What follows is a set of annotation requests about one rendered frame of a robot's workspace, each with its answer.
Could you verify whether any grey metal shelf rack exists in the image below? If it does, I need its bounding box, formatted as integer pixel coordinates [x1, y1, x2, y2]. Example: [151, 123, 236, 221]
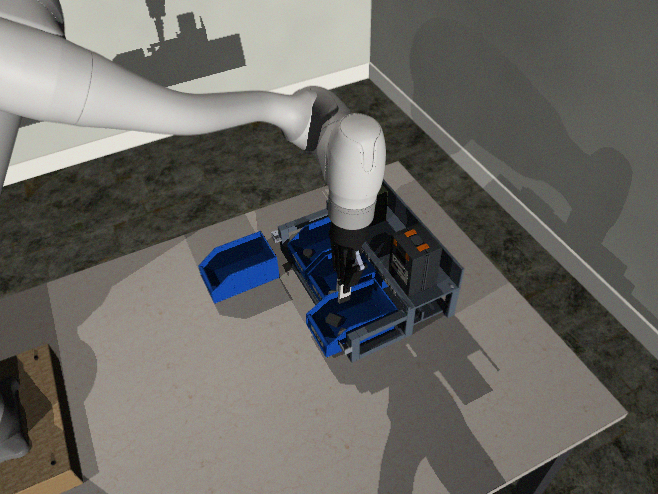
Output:
[271, 179, 464, 362]

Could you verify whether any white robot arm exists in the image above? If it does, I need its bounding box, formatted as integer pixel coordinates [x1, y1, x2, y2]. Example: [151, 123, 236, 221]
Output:
[0, 0, 386, 463]

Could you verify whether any black case with orange latches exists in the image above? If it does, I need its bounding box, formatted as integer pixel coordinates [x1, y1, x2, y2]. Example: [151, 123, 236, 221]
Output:
[389, 223, 442, 297]

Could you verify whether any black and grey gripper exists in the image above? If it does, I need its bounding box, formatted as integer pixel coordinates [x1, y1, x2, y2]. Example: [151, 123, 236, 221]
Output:
[329, 222, 369, 304]

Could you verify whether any dark green case with handle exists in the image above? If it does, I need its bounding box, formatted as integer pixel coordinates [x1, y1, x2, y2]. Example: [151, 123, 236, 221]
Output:
[369, 185, 388, 227]

